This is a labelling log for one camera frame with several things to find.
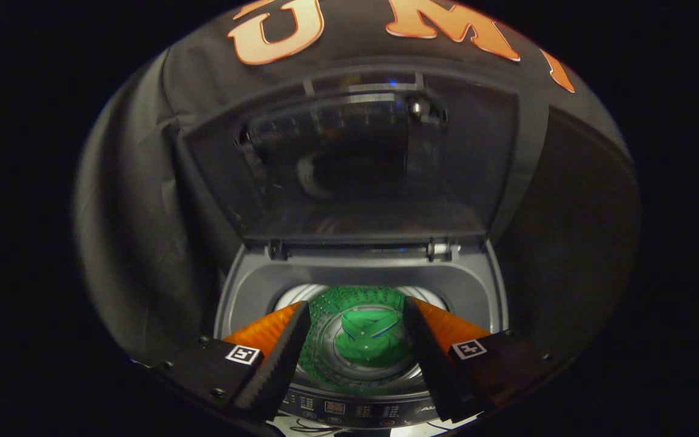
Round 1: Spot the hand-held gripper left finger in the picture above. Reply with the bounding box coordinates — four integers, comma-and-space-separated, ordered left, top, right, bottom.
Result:
136, 300, 312, 422

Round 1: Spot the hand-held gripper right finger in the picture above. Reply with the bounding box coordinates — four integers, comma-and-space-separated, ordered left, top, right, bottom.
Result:
403, 296, 570, 424

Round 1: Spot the green polo shirt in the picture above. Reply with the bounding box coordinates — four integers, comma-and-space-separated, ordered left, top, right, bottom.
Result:
333, 308, 414, 368

